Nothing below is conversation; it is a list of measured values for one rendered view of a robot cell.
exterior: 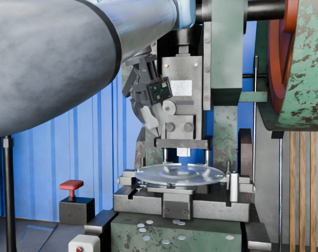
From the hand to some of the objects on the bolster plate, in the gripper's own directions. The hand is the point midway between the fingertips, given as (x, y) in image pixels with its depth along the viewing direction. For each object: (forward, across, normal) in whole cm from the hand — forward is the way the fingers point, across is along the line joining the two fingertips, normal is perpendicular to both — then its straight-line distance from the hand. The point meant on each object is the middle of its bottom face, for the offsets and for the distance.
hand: (155, 131), depth 79 cm
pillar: (+30, +26, +16) cm, 43 cm away
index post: (+31, +18, -4) cm, 36 cm away
